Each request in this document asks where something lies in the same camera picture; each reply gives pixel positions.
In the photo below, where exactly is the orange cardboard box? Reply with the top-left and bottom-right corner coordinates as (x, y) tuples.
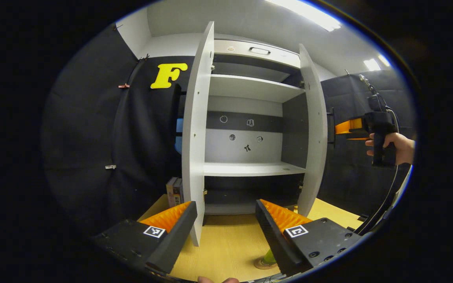
(166, 177), (184, 209)

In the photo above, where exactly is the white and grey cabinet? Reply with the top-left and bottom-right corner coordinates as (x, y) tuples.
(203, 39), (306, 216)

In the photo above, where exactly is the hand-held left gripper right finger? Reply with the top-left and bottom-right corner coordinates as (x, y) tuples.
(255, 198), (363, 277)

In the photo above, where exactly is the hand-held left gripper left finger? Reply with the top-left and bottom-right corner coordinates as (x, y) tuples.
(92, 201), (198, 275)

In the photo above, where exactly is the black cable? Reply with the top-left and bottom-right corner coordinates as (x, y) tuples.
(353, 164), (412, 236)

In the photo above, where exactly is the black door handle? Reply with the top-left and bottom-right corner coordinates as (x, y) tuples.
(326, 108), (336, 148)
(173, 83), (183, 136)

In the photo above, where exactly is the round wooden coaster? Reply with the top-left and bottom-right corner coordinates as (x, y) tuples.
(254, 257), (279, 270)

